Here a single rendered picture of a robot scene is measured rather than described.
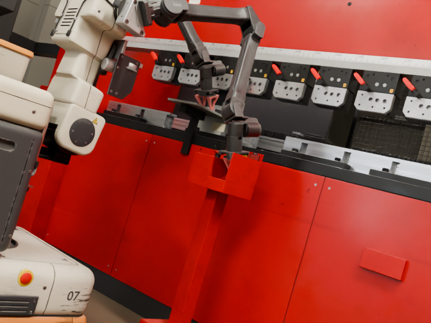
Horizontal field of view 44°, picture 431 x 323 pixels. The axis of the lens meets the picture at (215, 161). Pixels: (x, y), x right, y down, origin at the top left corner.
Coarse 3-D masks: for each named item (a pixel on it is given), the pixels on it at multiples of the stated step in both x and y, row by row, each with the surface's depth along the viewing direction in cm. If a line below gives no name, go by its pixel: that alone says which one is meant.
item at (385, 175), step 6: (372, 174) 198; (378, 174) 197; (384, 174) 195; (390, 174) 194; (396, 174) 193; (396, 180) 192; (402, 180) 191; (408, 180) 190; (414, 180) 188; (420, 180) 187; (426, 186) 186
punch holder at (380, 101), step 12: (372, 72) 211; (384, 72) 208; (372, 84) 210; (384, 84) 207; (396, 84) 204; (360, 96) 212; (372, 96) 209; (384, 96) 206; (396, 96) 206; (360, 108) 211; (372, 108) 208; (384, 108) 206; (396, 108) 210
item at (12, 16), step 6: (18, 0) 314; (18, 6) 314; (12, 12) 313; (0, 18) 309; (6, 18) 311; (12, 18) 313; (0, 24) 310; (6, 24) 312; (12, 24) 314; (0, 30) 310; (6, 30) 312; (0, 36) 311; (6, 36) 313
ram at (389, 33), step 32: (224, 0) 268; (256, 0) 255; (288, 0) 244; (320, 0) 233; (352, 0) 224; (384, 0) 215; (416, 0) 207; (160, 32) 291; (224, 32) 263; (288, 32) 240; (320, 32) 230; (352, 32) 221; (384, 32) 212; (416, 32) 204; (320, 64) 227; (352, 64) 218
